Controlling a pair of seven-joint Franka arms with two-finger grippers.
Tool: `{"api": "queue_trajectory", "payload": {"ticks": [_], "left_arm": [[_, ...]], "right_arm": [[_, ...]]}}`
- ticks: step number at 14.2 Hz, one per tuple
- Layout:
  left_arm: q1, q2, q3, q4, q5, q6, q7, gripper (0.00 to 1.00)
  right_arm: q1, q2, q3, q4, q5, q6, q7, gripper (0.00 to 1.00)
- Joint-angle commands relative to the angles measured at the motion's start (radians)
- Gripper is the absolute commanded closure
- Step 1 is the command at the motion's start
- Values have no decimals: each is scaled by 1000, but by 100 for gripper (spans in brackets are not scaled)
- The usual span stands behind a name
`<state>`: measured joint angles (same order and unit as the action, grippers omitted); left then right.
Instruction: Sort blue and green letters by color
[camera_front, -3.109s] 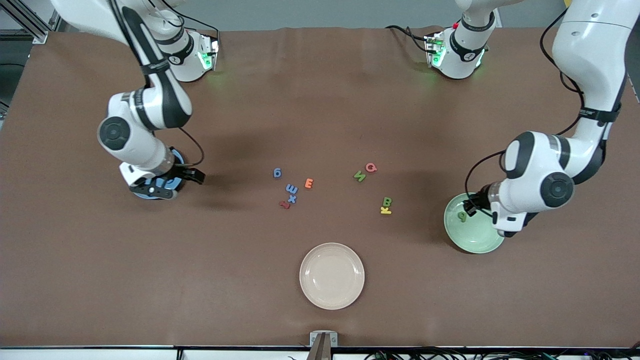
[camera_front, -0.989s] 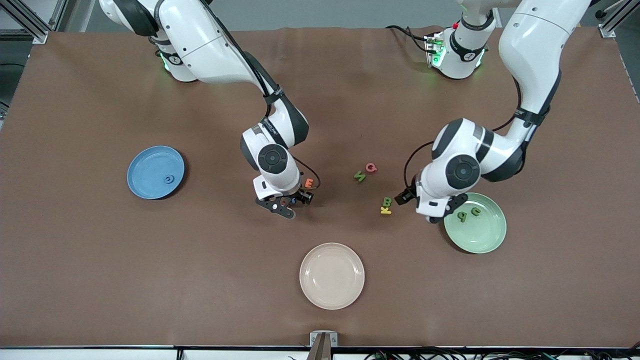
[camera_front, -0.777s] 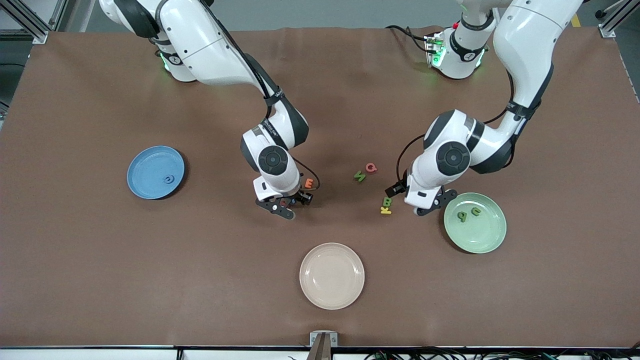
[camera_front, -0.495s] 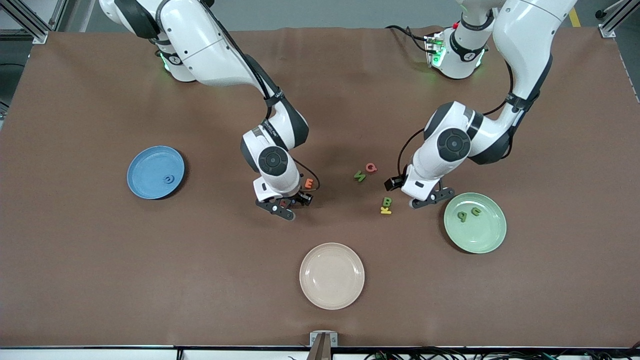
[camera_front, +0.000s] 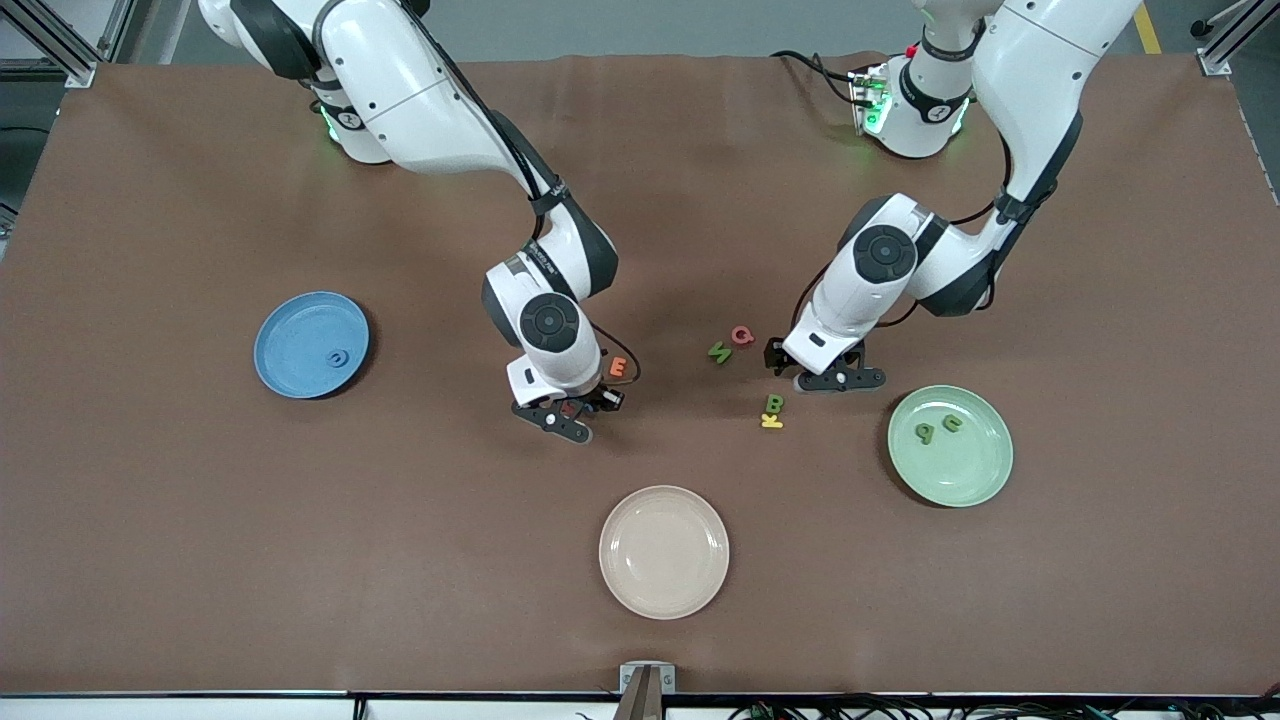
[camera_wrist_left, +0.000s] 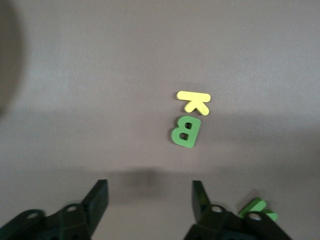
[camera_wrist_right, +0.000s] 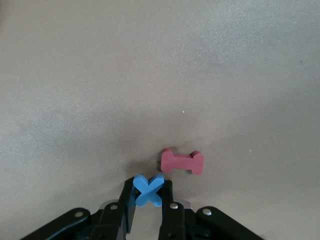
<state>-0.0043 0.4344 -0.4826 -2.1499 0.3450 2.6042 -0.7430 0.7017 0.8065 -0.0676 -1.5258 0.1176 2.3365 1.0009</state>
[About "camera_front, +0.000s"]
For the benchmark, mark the beige plate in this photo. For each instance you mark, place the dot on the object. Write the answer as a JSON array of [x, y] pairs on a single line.
[[664, 552]]

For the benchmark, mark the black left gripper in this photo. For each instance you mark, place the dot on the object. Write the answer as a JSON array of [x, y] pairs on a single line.
[[776, 355]]

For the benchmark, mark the green foam letter P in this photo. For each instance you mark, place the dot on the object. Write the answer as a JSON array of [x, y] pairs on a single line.
[[925, 432]]

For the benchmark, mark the blue foam letter G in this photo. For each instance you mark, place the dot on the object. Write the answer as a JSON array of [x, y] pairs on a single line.
[[338, 357]]

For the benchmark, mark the grey arm base connector box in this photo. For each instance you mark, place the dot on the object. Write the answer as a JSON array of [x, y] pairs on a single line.
[[870, 100]]

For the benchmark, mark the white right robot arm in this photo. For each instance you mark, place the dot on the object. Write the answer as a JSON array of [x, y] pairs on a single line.
[[420, 110]]

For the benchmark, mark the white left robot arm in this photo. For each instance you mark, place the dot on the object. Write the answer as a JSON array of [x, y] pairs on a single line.
[[1030, 70]]

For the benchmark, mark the green foam letter U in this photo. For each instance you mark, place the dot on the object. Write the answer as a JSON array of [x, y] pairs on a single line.
[[952, 423]]

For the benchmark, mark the green foam letter B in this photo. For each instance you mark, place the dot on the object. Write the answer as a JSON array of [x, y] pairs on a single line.
[[775, 404]]

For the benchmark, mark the pink foam letter Q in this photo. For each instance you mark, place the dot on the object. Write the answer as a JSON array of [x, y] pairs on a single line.
[[741, 336]]

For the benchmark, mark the blue plate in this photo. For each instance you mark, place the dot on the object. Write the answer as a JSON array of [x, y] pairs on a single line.
[[300, 340]]

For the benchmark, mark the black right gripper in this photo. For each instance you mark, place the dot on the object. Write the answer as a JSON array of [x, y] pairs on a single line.
[[594, 399]]

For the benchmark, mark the aluminium extrusion frame post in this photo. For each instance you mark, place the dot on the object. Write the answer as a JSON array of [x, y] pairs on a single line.
[[75, 68], [1215, 62]]

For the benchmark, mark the brown table mat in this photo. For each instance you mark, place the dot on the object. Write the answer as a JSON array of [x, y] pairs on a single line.
[[200, 550]]

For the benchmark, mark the grey metal mount bracket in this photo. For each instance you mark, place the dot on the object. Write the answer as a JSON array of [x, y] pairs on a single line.
[[630, 680]]

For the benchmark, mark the orange foam letter E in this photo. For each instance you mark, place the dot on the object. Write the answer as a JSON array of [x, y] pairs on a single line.
[[619, 368]]

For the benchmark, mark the white table edge rail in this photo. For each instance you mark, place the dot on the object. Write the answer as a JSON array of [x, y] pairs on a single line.
[[200, 710]]

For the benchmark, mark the green foam letter N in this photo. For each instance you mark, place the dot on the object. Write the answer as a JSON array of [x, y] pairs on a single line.
[[720, 353]]

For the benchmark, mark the pale green plate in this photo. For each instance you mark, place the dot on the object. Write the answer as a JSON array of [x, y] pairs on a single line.
[[950, 470]]

